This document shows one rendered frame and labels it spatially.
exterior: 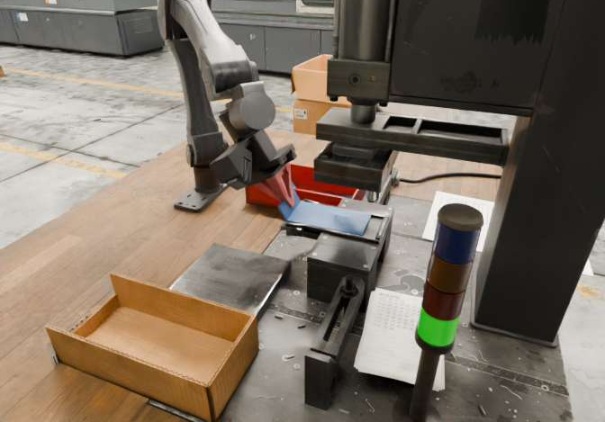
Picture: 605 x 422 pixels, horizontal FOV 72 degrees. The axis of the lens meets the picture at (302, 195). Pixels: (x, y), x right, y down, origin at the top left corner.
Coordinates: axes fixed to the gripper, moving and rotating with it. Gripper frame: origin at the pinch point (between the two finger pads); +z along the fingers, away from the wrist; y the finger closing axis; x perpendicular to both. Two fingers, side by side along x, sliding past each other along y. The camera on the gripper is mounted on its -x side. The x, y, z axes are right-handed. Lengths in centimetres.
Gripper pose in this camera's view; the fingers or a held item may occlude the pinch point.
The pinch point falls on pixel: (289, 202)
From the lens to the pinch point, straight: 76.6
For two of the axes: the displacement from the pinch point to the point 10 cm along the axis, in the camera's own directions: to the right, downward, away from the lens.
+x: 3.4, -4.8, 8.1
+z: 4.9, 8.3, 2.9
